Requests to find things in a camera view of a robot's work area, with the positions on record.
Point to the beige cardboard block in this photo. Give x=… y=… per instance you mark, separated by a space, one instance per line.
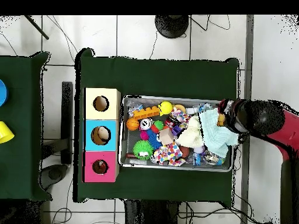
x=166 y=136

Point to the mint green cloth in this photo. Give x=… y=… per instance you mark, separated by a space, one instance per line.
x=217 y=137

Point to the black upright panel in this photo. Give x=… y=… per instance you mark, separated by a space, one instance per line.
x=67 y=116

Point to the yellow cup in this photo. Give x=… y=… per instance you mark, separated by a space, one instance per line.
x=4 y=133

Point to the yellow ball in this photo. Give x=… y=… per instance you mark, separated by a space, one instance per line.
x=165 y=107

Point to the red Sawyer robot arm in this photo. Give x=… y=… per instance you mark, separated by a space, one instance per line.
x=264 y=116

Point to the polka dot cloth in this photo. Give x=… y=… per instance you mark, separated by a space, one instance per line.
x=168 y=152

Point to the orange plush toy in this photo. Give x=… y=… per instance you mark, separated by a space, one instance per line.
x=220 y=120

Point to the green spiky ball toy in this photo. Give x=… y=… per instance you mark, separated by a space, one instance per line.
x=143 y=149

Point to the orange toy basketball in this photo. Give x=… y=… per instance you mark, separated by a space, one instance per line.
x=132 y=124

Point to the cream white cloth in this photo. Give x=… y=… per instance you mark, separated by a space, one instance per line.
x=190 y=135

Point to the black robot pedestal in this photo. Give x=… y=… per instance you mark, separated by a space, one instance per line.
x=149 y=214

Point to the orange toy block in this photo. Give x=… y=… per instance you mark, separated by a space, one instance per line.
x=146 y=112

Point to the wooden three-hole box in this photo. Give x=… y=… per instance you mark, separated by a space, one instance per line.
x=93 y=140

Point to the dark green side tablecloth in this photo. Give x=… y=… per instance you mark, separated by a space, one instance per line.
x=21 y=151

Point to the silver mesh bin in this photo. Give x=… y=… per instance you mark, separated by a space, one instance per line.
x=133 y=137

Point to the black rod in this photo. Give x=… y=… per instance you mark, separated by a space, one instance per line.
x=37 y=27

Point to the blue cup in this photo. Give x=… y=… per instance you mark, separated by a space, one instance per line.
x=2 y=93

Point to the black round stand base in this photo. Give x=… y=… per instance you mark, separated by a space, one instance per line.
x=171 y=25

